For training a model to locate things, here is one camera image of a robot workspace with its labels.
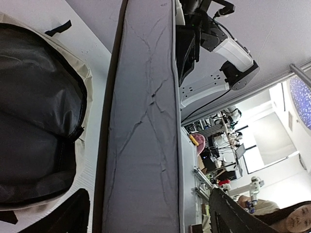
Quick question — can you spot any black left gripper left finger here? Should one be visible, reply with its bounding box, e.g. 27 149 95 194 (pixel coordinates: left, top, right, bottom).
23 188 90 233

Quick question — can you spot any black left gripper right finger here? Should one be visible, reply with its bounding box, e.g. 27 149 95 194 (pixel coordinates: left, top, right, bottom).
208 188 279 233

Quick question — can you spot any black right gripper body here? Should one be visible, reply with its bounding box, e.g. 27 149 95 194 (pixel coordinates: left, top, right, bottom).
175 0 235 86

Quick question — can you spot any white box with photo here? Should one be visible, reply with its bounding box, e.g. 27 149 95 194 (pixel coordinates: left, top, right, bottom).
92 0 181 233

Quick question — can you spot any beige canvas student bag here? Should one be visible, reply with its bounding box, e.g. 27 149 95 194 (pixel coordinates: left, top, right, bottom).
0 13 93 224

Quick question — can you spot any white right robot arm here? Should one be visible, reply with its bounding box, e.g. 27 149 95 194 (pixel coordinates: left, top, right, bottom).
175 0 259 90

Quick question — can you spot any white power strip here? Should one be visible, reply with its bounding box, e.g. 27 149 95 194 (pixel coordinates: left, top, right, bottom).
179 72 230 109

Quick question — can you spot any cluttered lab workbench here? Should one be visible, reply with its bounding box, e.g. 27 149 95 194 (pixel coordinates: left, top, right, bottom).
185 105 256 182

